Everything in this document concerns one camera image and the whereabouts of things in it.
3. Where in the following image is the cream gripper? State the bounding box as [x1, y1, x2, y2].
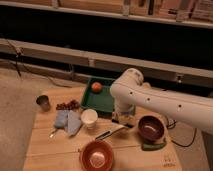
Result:
[114, 105, 135, 117]

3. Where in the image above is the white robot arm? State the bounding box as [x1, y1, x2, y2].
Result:
[110, 68, 213, 134]

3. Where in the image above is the white paper cup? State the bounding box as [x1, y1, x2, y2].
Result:
[81, 109, 98, 129]

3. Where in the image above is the small metal cup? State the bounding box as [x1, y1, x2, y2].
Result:
[36, 95, 51, 112]

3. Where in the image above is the green plastic tray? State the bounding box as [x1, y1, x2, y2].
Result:
[81, 76, 114, 118]

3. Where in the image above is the dark brown bowl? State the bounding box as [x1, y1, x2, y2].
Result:
[138, 116, 164, 142]

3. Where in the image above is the orange fruit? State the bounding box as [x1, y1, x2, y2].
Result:
[91, 82, 102, 93]

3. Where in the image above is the green vegetable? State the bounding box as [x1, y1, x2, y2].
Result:
[141, 139, 167, 151]

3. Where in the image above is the bunch of red grapes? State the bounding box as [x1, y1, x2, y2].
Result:
[56, 100, 80, 110]

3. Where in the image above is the orange bowl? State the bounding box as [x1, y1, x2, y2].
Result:
[79, 140, 114, 171]

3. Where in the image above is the blue folded cloth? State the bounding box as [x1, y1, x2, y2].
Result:
[54, 110, 82, 136]

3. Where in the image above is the wooden board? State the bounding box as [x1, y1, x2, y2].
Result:
[23, 87, 182, 171]

